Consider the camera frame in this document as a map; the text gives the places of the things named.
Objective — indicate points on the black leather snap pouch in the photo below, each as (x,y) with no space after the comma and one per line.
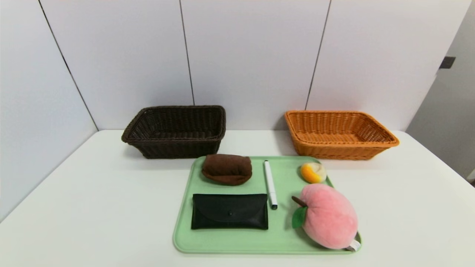
(230,217)

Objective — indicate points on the orange white toy fruit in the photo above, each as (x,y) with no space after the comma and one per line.
(313,173)

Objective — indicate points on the pink plush peach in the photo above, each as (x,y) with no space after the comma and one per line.
(330,217)

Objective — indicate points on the dark brown wicker basket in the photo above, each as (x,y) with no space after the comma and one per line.
(174,148)

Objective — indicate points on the orange wicker basket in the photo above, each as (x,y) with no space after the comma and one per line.
(334,151)

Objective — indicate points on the white marker pen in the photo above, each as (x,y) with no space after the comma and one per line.
(270,183)

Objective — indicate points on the light green plastic tray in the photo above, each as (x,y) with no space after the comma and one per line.
(289,237)

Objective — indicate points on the dark grey wall bracket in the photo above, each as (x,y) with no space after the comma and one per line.
(447,62)

